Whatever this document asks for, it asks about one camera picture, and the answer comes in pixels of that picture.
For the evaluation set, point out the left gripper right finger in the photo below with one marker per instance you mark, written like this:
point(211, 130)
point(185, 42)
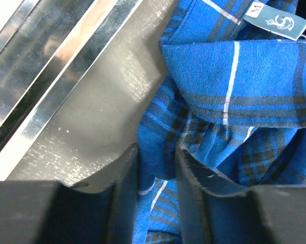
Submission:
point(214, 209)

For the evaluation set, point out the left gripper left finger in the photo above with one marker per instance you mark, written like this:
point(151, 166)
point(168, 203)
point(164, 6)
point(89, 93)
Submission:
point(98, 209)

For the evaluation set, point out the silver metal tray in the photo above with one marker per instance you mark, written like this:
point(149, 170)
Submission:
point(75, 80)

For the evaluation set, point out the blue plaid shirt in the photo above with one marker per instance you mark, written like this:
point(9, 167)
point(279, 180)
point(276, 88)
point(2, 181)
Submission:
point(235, 97)

